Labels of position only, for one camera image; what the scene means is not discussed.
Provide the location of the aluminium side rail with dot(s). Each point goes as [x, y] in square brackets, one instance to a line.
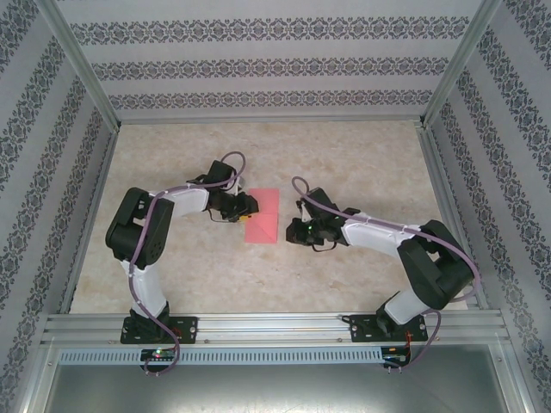
[91, 215]
[447, 215]

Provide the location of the pink paper sheet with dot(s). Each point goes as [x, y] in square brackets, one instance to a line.
[264, 223]

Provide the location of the aluminium mounting rail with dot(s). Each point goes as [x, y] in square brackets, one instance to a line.
[271, 327]

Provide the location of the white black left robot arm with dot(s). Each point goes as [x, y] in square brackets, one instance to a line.
[189, 204]

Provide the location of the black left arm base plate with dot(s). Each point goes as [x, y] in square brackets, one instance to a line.
[189, 329]

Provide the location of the aluminium back rail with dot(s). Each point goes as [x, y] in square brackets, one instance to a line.
[271, 120]

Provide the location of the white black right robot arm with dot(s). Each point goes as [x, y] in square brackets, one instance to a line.
[370, 234]

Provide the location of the aluminium frame post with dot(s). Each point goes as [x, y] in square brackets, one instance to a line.
[86, 64]
[36, 378]
[456, 64]
[514, 378]

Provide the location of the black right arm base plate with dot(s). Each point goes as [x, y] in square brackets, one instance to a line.
[361, 329]

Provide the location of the grey metal sheet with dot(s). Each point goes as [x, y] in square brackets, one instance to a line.
[275, 391]

